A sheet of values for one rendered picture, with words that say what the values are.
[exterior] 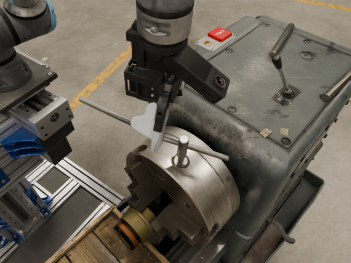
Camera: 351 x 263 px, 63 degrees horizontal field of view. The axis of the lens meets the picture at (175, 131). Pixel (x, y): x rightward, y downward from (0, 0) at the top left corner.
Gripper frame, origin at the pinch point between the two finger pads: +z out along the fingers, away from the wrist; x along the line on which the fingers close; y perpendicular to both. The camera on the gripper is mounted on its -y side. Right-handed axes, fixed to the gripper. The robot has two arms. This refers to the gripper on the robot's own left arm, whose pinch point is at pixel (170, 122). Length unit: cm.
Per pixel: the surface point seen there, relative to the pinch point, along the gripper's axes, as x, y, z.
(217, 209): 5.9, -14.7, 19.1
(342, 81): -36, -38, 7
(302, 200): -38, -58, 79
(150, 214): 10.0, 0.2, 25.4
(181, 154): 1.0, -3.5, 8.2
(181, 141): 0.6, -3.0, 4.0
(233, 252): 0, -28, 65
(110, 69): -160, 107, 154
